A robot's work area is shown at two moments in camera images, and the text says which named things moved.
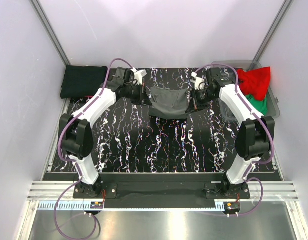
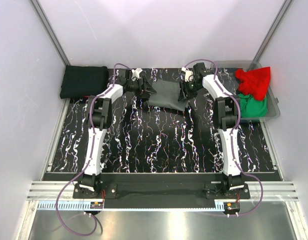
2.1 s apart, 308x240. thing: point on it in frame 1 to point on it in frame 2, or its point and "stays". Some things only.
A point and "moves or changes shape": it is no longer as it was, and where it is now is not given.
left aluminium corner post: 49,30 stays
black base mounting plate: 161,194 stays
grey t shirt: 168,104 moves or changes shape
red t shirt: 255,82 stays
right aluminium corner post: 249,65 stays
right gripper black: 194,104 to 183,86
